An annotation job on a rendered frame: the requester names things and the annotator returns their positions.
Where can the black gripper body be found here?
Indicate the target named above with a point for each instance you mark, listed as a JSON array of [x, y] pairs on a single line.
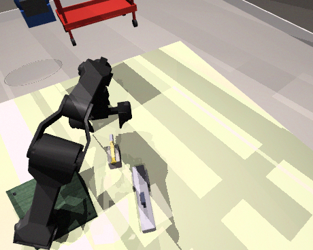
[[102, 111]]

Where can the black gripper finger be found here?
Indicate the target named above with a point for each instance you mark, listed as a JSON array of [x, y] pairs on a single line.
[[89, 126], [121, 123]]

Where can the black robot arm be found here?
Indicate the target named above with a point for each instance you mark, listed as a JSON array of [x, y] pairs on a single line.
[[54, 160]]

